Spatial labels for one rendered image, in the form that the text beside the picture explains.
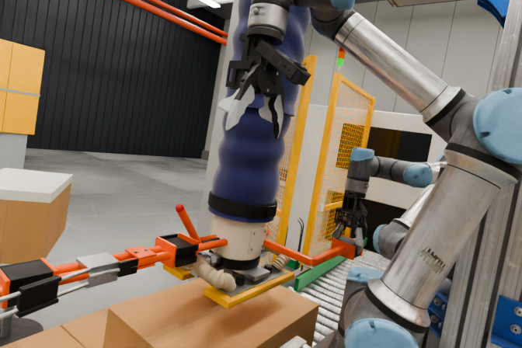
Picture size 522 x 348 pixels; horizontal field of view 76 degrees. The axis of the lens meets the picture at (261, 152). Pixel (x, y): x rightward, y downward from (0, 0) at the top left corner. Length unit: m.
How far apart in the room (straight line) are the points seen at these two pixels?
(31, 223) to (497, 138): 2.09
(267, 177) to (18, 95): 7.49
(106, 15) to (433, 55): 10.05
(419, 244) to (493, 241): 0.28
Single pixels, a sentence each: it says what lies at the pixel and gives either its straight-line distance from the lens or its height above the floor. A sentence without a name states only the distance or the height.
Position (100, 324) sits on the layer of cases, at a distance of 1.87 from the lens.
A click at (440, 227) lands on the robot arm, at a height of 1.42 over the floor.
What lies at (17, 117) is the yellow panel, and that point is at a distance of 8.28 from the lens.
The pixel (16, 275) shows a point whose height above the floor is 1.20.
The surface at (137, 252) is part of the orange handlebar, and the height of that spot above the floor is 1.20.
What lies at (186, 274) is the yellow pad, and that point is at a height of 1.07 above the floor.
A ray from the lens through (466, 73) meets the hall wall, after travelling 10.49.
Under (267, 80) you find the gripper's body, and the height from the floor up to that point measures 1.63.
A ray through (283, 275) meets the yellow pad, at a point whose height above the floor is 1.07.
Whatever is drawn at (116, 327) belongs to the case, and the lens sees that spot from 1.16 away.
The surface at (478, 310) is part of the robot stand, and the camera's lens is 0.92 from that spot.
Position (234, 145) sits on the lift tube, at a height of 1.48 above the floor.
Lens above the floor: 1.53
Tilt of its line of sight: 3 degrees down
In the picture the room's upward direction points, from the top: 10 degrees clockwise
